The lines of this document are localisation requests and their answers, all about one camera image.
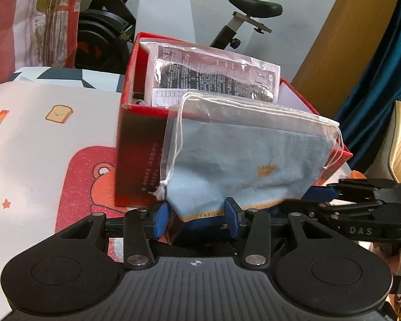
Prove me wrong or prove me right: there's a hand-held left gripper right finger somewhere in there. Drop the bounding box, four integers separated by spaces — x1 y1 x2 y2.
223 197 335 270

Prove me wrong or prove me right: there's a red bear mat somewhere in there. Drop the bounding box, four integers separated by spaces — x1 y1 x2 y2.
55 145 175 262

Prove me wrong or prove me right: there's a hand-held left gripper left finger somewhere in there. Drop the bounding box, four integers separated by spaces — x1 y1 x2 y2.
58 201 172 271

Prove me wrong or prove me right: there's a black exercise bike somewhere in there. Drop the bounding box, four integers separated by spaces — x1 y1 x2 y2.
74 0 283 74

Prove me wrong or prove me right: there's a white board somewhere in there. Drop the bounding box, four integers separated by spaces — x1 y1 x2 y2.
125 0 198 45

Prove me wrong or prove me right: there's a red strawberry print box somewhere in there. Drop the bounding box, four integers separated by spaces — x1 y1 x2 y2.
114 32 354 208

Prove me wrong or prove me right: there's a white printed tablecloth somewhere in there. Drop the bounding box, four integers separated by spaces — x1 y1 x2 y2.
0 66 128 321

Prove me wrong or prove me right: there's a brown wooden panel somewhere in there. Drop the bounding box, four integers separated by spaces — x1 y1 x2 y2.
291 0 401 115

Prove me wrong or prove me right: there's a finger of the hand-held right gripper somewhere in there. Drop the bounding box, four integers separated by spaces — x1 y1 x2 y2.
301 201 383 230
302 178 400 203

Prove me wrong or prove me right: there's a dark blue curtain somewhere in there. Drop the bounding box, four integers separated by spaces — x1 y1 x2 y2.
334 0 401 175

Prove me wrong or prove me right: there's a clear bag with blue cloth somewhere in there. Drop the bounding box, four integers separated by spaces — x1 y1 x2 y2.
149 90 344 241

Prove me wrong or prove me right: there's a clear packet with black contents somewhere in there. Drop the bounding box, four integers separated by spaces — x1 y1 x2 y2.
144 40 282 109

